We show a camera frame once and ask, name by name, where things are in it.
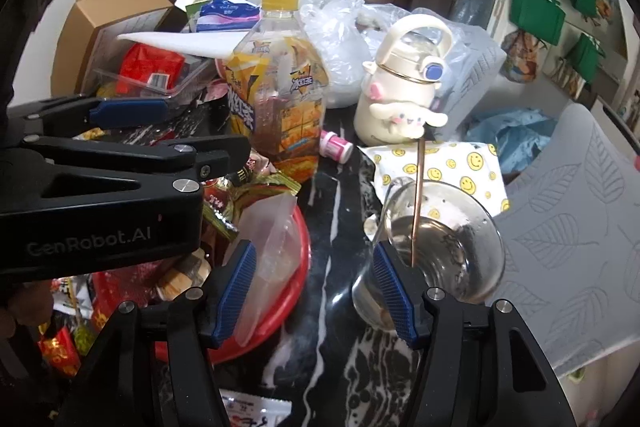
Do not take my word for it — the green lollipop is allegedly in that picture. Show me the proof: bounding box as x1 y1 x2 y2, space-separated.
65 277 98 357

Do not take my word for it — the white black snack packet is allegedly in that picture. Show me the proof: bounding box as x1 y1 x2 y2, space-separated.
220 389 292 427

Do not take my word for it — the clear zip plastic bag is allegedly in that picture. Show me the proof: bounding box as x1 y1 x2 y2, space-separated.
224 193 300 347

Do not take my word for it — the brown cereal snack bag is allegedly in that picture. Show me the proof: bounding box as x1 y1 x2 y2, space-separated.
203 150 302 241

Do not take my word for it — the red gold snack packet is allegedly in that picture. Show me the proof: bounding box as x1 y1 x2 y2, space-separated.
38 326 80 377

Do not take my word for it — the person left hand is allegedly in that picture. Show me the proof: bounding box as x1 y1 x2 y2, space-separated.
0 280 53 339

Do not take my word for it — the clear plastic tray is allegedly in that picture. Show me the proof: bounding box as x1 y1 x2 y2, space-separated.
90 55 217 98

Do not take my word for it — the white foam board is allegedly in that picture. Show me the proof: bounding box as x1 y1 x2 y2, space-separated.
117 31 248 60

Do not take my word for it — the red bag in tray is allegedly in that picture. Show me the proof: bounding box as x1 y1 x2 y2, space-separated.
119 43 186 90

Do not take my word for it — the iced tea bottle yellow cap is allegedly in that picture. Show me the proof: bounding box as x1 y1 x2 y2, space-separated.
226 0 329 183

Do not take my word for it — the blue tissue pack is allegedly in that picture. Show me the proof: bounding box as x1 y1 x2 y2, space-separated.
195 0 260 32

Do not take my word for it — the red plastic basket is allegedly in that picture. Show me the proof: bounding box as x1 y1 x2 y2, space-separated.
89 204 313 365

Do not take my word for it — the glass cup with tea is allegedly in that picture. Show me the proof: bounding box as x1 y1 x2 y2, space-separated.
364 178 506 305

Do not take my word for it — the grey leaf pattern chair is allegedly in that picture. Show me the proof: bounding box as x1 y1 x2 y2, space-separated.
492 104 639 376

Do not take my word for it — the brown cardboard box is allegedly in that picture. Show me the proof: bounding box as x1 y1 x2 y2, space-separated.
51 0 186 96

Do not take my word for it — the smiley face paper bag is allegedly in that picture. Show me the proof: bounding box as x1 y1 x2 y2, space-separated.
360 142 510 217

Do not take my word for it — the cream cartoon water bottle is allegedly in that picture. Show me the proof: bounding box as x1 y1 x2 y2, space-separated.
354 14 454 146

